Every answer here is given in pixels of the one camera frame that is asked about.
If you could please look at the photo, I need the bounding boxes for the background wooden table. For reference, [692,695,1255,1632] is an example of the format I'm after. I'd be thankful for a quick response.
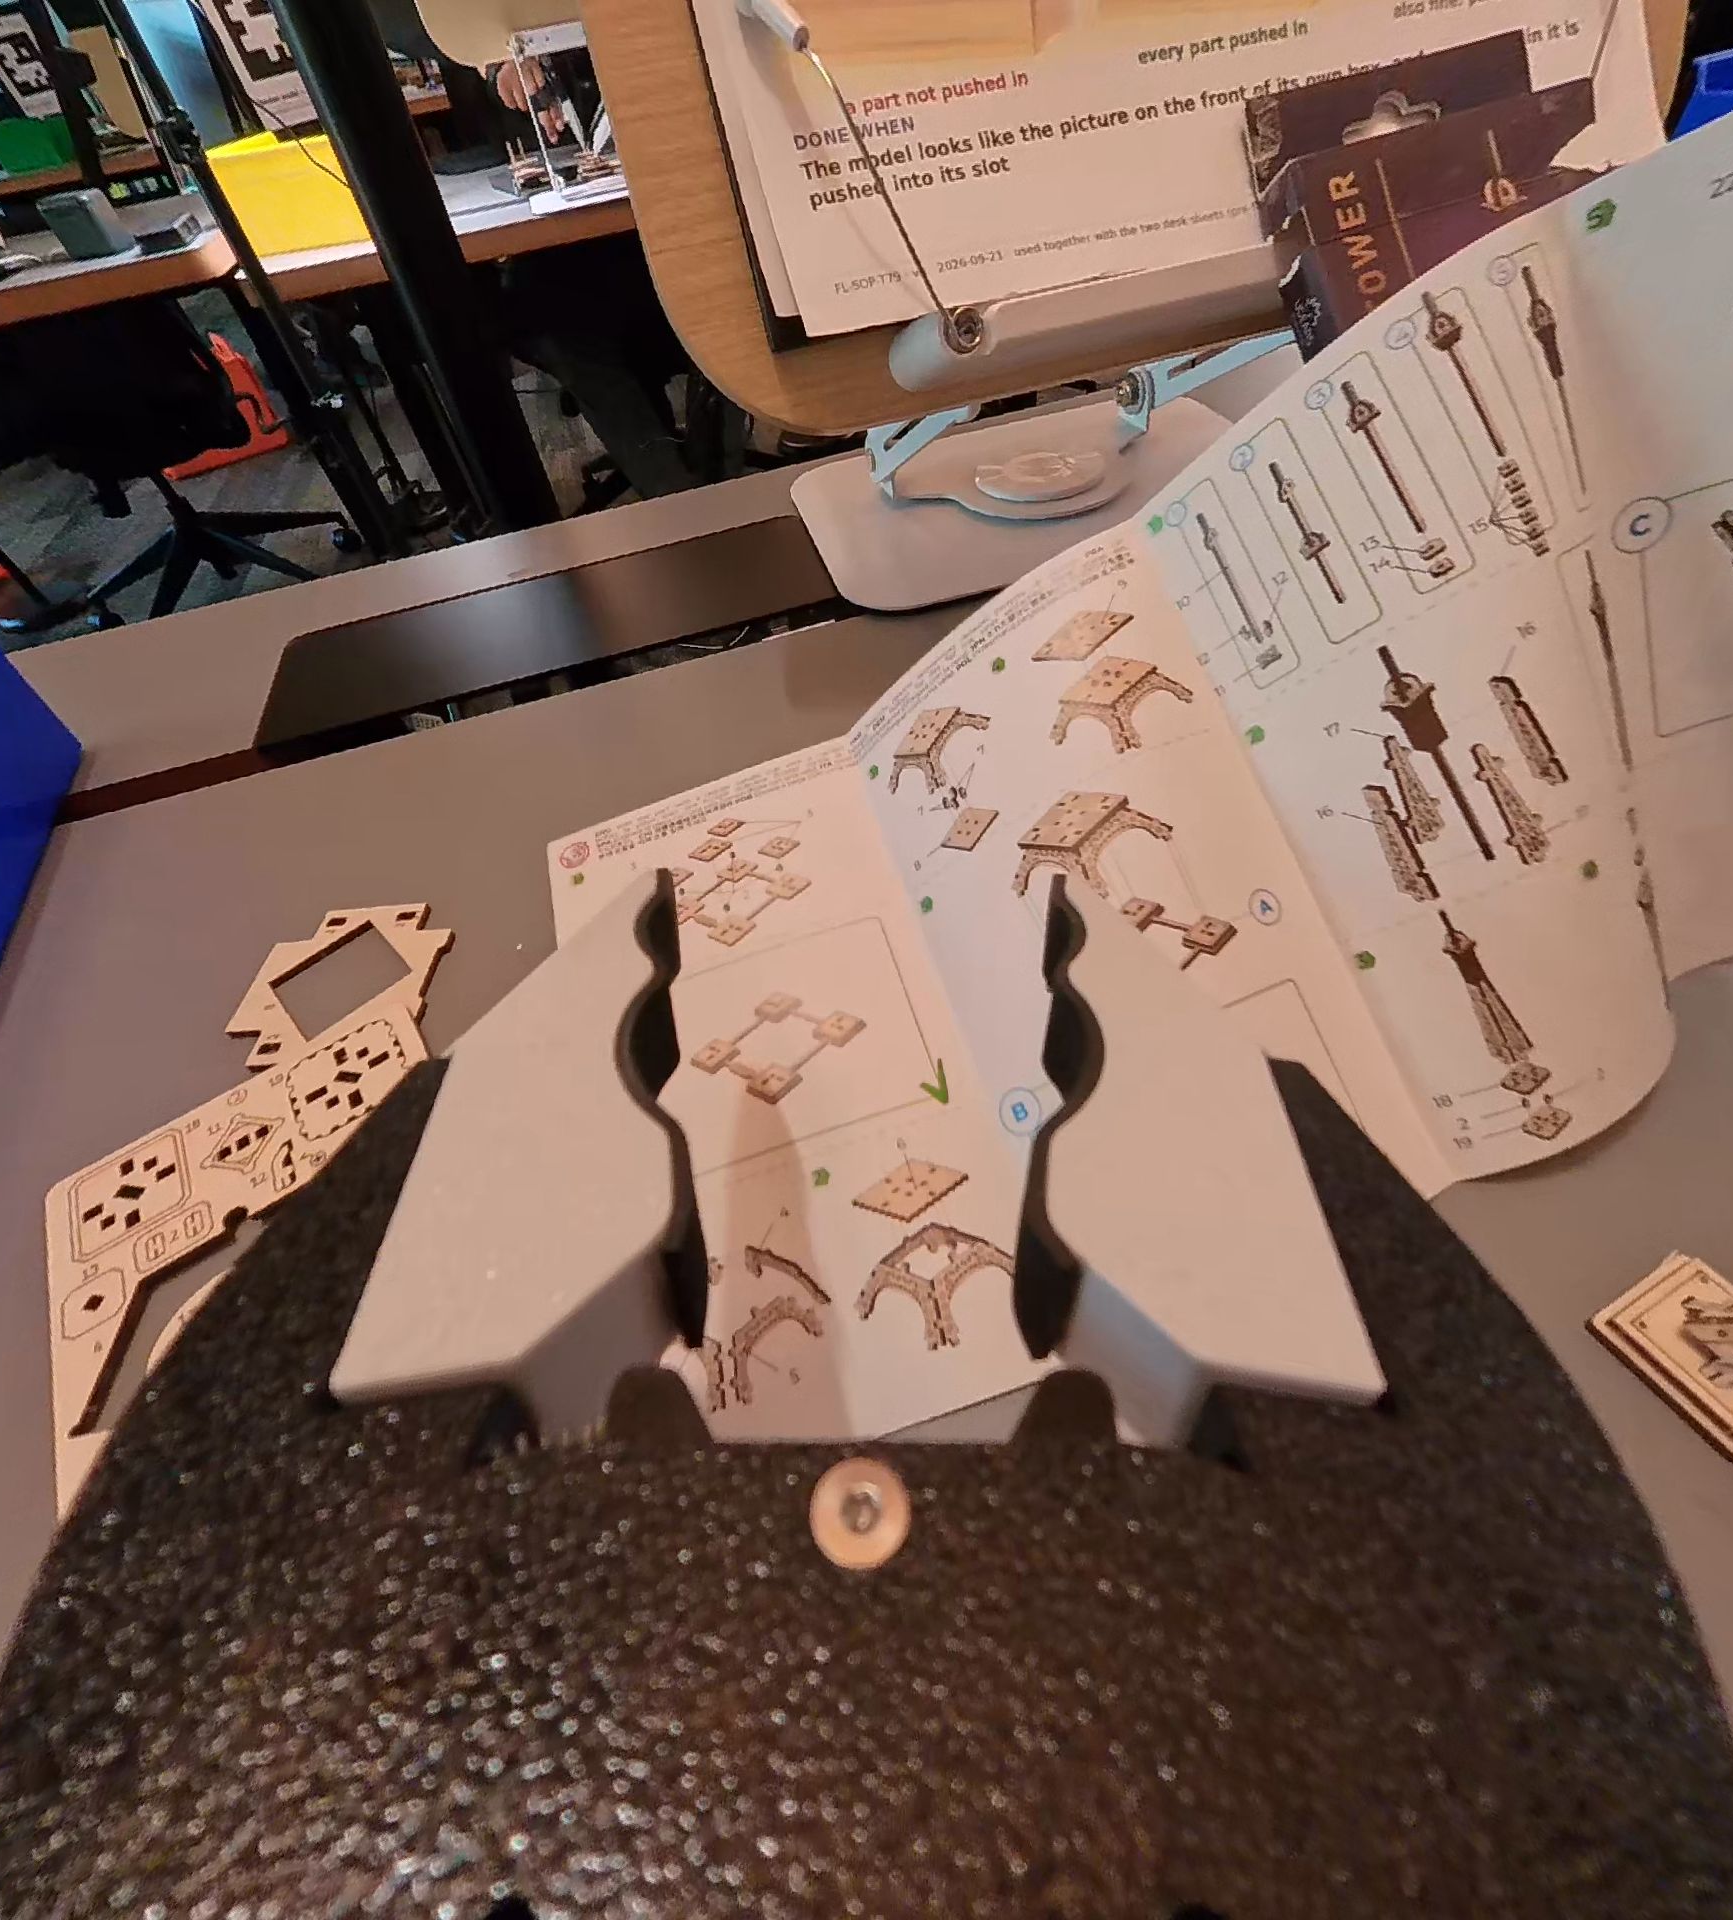
[0,150,642,351]

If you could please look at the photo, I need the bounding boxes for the yellow plastic bin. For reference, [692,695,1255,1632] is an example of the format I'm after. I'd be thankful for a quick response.
[205,134,376,257]

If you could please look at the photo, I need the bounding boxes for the wooden tower base model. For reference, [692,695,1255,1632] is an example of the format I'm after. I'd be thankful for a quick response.
[1586,1139,1733,1470]

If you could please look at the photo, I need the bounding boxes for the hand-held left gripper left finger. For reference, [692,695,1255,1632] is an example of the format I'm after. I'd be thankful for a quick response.
[329,867,712,1429]

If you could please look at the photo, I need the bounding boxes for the black tripod pole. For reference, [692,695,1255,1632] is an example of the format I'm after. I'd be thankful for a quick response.
[266,0,554,546]

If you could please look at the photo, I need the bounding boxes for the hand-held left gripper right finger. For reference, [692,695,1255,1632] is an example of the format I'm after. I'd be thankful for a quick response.
[1015,873,1388,1452]

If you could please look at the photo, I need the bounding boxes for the wooden laser-cut parts sheet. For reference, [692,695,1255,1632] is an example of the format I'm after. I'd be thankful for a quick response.
[45,903,459,1522]

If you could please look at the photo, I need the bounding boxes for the black office chair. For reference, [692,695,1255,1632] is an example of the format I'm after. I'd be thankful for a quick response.
[0,301,358,633]

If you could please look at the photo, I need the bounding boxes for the grey desk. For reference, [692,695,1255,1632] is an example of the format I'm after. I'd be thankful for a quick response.
[0,480,1733,1547]

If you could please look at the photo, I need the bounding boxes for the dark purple puzzle box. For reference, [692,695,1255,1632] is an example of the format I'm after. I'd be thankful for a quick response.
[1245,30,1603,360]

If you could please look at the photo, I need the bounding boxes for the folded assembly instruction booklet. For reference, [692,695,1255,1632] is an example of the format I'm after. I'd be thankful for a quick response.
[547,107,1733,1446]

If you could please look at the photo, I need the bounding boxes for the printed instruction sheet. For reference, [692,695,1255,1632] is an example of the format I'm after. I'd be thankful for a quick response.
[693,0,1671,339]

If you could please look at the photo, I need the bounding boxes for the wooden document stand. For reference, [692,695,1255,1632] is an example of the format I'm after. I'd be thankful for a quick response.
[579,0,1693,613]

